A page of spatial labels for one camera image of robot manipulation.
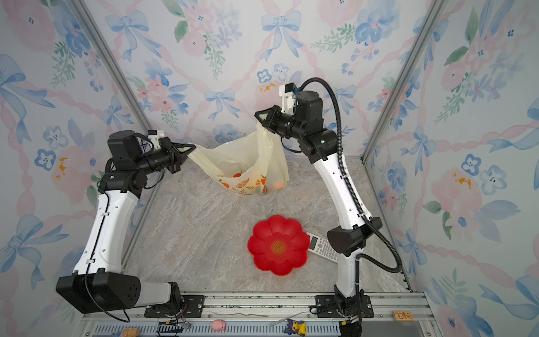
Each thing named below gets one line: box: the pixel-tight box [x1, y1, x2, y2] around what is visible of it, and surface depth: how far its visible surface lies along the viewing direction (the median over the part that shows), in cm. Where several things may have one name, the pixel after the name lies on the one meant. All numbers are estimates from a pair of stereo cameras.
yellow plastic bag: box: [187, 121, 290, 196], surface depth 74 cm
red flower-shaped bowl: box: [247, 214, 311, 277], surface depth 90 cm
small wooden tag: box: [393, 311, 415, 322], surface depth 73 cm
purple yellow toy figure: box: [283, 318, 307, 337], surface depth 70 cm
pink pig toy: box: [210, 319, 227, 333], surface depth 71 cm
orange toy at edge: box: [120, 327, 140, 337], surface depth 69 cm
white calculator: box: [305, 232, 339, 263], surface depth 88 cm
